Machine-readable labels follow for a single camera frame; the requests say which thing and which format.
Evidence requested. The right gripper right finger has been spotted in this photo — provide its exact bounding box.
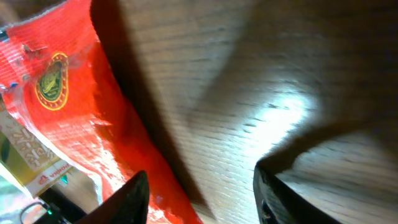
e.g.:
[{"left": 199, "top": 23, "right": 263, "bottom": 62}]
[{"left": 253, "top": 165, "right": 340, "bottom": 224}]

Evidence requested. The green juice carton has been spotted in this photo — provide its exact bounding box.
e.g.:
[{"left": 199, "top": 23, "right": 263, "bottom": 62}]
[{"left": 1, "top": 103, "right": 72, "bottom": 198}]

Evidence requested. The red snack bag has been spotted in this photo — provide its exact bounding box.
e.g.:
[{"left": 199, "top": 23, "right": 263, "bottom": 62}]
[{"left": 1, "top": 0, "right": 200, "bottom": 223}]

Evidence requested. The light green tissue pack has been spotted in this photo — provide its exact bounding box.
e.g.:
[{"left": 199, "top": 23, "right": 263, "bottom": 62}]
[{"left": 0, "top": 177, "right": 33, "bottom": 224}]

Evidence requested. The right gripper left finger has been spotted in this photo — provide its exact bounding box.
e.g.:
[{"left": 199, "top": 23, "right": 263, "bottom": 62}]
[{"left": 77, "top": 170, "right": 149, "bottom": 224}]

